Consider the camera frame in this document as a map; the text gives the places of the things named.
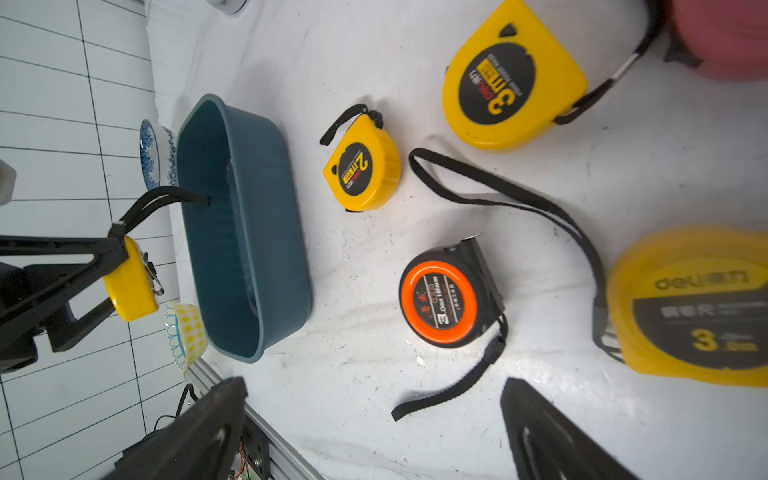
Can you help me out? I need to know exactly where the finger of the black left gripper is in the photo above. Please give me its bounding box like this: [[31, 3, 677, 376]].
[[44, 298, 115, 353], [1, 235, 125, 330]]

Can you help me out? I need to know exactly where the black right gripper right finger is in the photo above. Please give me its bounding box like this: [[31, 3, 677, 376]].
[[501, 378, 636, 480]]

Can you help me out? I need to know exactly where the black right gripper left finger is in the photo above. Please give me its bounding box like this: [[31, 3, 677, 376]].
[[105, 377, 247, 479]]

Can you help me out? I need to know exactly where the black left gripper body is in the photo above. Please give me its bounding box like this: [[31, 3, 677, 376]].
[[1, 263, 50, 374]]

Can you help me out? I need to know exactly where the yellow black tape measure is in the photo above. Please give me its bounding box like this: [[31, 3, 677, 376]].
[[103, 185, 212, 323]]

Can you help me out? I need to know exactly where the orange black tape measure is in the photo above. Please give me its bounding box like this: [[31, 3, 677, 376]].
[[391, 237, 509, 421]]

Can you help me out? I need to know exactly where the yellow tape measure with strap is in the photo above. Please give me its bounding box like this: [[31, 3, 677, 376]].
[[408, 147, 767, 388]]

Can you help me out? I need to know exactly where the small yellow 2m tape measure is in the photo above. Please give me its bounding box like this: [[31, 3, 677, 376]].
[[319, 104, 402, 213]]

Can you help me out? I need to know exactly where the yellow 3m tape measure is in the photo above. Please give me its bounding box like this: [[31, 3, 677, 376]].
[[442, 1, 665, 150]]

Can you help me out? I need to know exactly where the pink tape measure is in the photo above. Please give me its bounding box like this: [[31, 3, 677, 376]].
[[664, 0, 767, 82]]

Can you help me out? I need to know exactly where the dark teal storage box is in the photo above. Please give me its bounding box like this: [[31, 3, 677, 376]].
[[177, 94, 312, 363]]

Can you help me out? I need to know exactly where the yellow patterned cup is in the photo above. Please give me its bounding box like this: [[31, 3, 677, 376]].
[[165, 302, 209, 373]]

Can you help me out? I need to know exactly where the blue floral ceramic bowl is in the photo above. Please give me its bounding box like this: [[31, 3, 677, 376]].
[[139, 119, 178, 190]]

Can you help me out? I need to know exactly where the chrome glass holder stand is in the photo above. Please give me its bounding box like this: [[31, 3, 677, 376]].
[[207, 0, 248, 15]]

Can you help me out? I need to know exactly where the aluminium mounting rail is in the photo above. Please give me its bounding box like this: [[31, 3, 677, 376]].
[[184, 360, 323, 480]]

